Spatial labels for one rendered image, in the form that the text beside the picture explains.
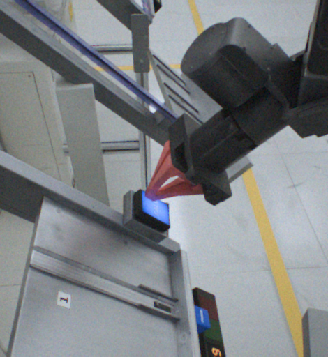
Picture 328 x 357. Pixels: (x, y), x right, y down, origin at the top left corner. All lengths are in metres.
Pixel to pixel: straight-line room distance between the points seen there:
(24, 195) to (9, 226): 1.15
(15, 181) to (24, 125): 0.94
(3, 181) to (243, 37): 0.28
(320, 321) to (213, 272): 0.76
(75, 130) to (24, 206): 0.26
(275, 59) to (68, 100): 0.38
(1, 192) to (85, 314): 0.16
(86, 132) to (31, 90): 0.61
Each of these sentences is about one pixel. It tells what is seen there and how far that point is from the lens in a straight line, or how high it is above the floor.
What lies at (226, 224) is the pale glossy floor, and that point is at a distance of 1.51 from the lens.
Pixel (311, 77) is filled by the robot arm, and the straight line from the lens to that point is 0.34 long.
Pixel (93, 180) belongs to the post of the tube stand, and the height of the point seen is 0.63.
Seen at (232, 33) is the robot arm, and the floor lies 1.02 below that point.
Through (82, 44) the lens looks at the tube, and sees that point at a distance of 0.52.
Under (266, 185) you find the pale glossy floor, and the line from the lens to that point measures 1.69.
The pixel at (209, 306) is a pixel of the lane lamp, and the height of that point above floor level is 0.66.
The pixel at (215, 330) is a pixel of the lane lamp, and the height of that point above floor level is 0.65.
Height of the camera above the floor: 1.16
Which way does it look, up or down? 44 degrees down
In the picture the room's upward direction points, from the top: straight up
